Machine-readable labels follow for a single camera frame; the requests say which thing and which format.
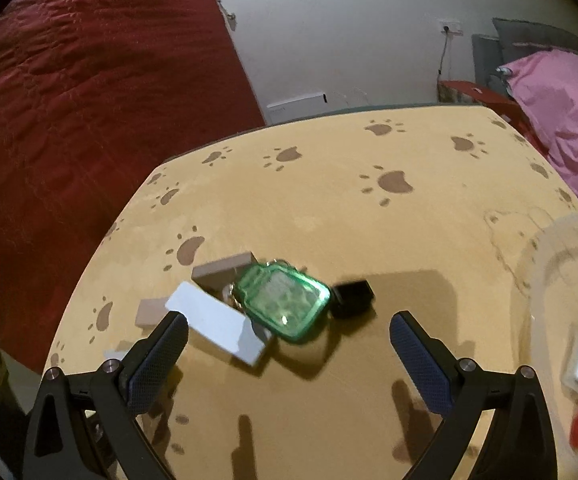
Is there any red quilt box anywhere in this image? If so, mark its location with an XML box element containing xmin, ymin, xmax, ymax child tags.
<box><xmin>437</xmin><ymin>80</ymin><xmax>522</xmax><ymax>122</ymax></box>

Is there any wall power socket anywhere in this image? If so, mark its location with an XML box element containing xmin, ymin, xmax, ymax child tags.
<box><xmin>438</xmin><ymin>18</ymin><xmax>464</xmax><ymax>36</ymax></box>

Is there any pink duvet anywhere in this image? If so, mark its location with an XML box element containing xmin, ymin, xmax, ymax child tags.
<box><xmin>498</xmin><ymin>49</ymin><xmax>578</xmax><ymax>198</ymax></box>

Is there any white rectangular foam block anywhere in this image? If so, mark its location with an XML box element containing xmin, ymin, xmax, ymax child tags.
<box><xmin>165</xmin><ymin>282</ymin><xmax>272</xmax><ymax>367</ymax></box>

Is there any green bottle-shaped keychain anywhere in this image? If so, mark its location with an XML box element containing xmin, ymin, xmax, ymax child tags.
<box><xmin>231</xmin><ymin>260</ymin><xmax>333</xmax><ymax>344</ymax></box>

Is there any black power cable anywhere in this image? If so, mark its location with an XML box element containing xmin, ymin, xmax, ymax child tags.
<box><xmin>436</xmin><ymin>27</ymin><xmax>452</xmax><ymax>84</ymax></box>

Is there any grey-brown rectangular block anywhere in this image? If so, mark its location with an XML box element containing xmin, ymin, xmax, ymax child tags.
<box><xmin>191</xmin><ymin>252</ymin><xmax>257</xmax><ymax>292</ymax></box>

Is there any red curtain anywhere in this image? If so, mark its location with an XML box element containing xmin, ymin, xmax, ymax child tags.
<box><xmin>0</xmin><ymin>0</ymin><xmax>264</xmax><ymax>370</ymax></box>

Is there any small black comb attachment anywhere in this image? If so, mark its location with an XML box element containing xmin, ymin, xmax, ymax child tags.
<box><xmin>329</xmin><ymin>280</ymin><xmax>375</xmax><ymax>321</ymax></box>

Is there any clear plastic bowl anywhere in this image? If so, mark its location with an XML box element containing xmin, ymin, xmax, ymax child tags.
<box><xmin>521</xmin><ymin>214</ymin><xmax>578</xmax><ymax>479</ymax></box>

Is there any grey bed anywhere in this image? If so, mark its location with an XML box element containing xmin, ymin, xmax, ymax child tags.
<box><xmin>472</xmin><ymin>18</ymin><xmax>578</xmax><ymax>96</ymax></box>

